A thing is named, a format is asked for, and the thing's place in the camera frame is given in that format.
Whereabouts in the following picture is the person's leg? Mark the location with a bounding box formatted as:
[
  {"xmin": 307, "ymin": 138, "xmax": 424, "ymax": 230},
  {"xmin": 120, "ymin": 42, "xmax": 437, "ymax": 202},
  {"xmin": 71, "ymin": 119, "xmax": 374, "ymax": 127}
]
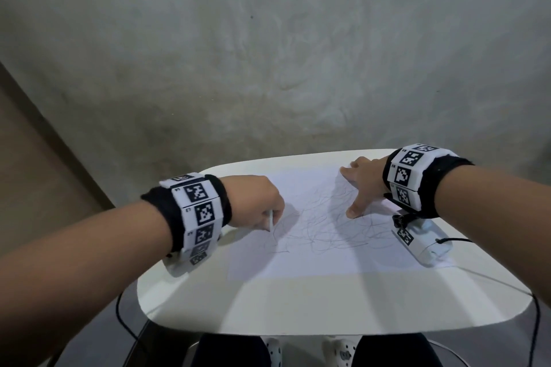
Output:
[
  {"xmin": 196, "ymin": 333, "xmax": 270, "ymax": 367},
  {"xmin": 355, "ymin": 333, "xmax": 444, "ymax": 367}
]

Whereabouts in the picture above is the white cable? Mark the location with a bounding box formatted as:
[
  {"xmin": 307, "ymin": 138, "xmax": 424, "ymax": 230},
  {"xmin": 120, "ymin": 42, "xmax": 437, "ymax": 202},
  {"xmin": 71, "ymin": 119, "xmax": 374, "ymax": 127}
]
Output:
[{"xmin": 428, "ymin": 338, "xmax": 464, "ymax": 367}]

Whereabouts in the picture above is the white paper sheet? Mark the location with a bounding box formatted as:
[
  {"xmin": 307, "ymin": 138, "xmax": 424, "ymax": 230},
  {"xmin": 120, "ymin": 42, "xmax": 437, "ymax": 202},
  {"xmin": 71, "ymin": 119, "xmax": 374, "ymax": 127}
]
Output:
[{"xmin": 227, "ymin": 164, "xmax": 457, "ymax": 282}]

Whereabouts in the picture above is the person's left leg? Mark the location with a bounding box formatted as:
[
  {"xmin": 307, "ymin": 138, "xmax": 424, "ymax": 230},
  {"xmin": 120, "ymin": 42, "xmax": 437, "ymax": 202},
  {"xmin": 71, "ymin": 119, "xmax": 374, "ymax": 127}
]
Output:
[{"xmin": 196, "ymin": 333, "xmax": 270, "ymax": 367}]

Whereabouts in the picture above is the person's right forearm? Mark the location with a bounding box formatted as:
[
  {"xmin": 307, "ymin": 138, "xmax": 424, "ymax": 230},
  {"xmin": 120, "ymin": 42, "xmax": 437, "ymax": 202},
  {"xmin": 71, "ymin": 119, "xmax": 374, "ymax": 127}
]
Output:
[{"xmin": 434, "ymin": 164, "xmax": 551, "ymax": 307}]

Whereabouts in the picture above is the person's right leg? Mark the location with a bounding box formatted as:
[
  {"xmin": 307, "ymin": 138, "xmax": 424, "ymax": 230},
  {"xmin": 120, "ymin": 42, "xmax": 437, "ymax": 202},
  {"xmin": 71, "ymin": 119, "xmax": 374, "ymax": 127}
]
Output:
[{"xmin": 355, "ymin": 333, "xmax": 444, "ymax": 367}]

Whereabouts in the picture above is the black cable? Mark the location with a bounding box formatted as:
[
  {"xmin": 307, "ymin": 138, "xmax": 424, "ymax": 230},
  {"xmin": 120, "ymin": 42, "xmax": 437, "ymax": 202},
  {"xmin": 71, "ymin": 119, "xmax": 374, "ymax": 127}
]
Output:
[
  {"xmin": 437, "ymin": 238, "xmax": 541, "ymax": 367},
  {"xmin": 115, "ymin": 289, "xmax": 149, "ymax": 354}
]

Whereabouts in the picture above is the person's left hand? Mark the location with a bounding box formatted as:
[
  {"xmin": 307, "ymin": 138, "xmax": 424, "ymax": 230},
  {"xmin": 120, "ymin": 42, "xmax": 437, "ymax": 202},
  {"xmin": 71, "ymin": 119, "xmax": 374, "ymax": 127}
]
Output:
[{"xmin": 223, "ymin": 174, "xmax": 286, "ymax": 233}]

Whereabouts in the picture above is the person's left forearm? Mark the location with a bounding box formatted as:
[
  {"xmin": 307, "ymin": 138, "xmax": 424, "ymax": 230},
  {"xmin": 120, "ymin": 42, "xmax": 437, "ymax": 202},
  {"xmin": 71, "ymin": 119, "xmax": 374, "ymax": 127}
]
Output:
[{"xmin": 0, "ymin": 198, "xmax": 175, "ymax": 367}]

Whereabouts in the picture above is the white perforated clog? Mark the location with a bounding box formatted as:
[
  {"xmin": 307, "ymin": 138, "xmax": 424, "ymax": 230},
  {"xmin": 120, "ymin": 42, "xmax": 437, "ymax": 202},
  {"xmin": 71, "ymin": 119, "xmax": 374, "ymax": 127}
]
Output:
[
  {"xmin": 263, "ymin": 336, "xmax": 283, "ymax": 367},
  {"xmin": 323, "ymin": 335, "xmax": 358, "ymax": 367}
]

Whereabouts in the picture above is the person's right hand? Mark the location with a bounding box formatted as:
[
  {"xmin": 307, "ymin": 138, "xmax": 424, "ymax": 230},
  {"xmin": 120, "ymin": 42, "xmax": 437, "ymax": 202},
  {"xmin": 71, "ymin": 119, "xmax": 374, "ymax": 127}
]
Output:
[{"xmin": 340, "ymin": 156, "xmax": 390, "ymax": 220}]

